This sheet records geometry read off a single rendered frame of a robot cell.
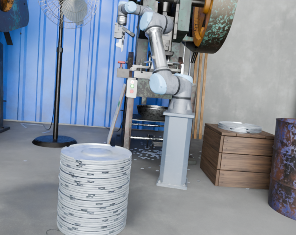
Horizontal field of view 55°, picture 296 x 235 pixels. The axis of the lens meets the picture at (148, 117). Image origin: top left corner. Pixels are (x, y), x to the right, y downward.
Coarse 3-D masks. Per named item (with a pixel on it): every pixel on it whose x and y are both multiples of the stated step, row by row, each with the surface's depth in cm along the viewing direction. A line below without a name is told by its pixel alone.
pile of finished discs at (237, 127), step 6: (222, 126) 193; (228, 126) 193; (234, 126) 189; (240, 126) 192; (246, 126) 192; (252, 126) 198; (258, 126) 201; (246, 132) 184; (252, 132) 185; (258, 132) 187
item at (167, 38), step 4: (168, 16) 235; (172, 32) 237; (164, 36) 236; (168, 36) 237; (164, 40) 234; (168, 40) 234; (164, 44) 234; (168, 44) 233; (164, 48) 235; (168, 48) 235
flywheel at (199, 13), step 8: (208, 0) 237; (200, 8) 266; (208, 8) 239; (192, 16) 280; (200, 16) 264; (208, 16) 240; (192, 24) 277; (200, 24) 262; (192, 32) 275; (200, 32) 260; (200, 40) 246
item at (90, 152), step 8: (80, 144) 130; (88, 144) 132; (96, 144) 133; (104, 144) 133; (64, 152) 114; (72, 152) 115; (80, 152) 116; (88, 152) 115; (96, 152) 116; (104, 152) 117; (112, 152) 120; (120, 152) 122; (128, 152) 124; (80, 160) 105; (88, 160) 105; (96, 160) 107; (104, 160) 108; (112, 160) 107; (120, 160) 110
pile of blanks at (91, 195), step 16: (64, 160) 109; (128, 160) 117; (64, 176) 112; (80, 176) 106; (96, 176) 106; (112, 176) 108; (128, 176) 117; (64, 192) 110; (80, 192) 106; (96, 192) 106; (112, 192) 109; (128, 192) 121; (64, 208) 112; (80, 208) 107; (96, 208) 107; (112, 208) 111; (64, 224) 111; (80, 224) 109; (96, 224) 108; (112, 224) 112
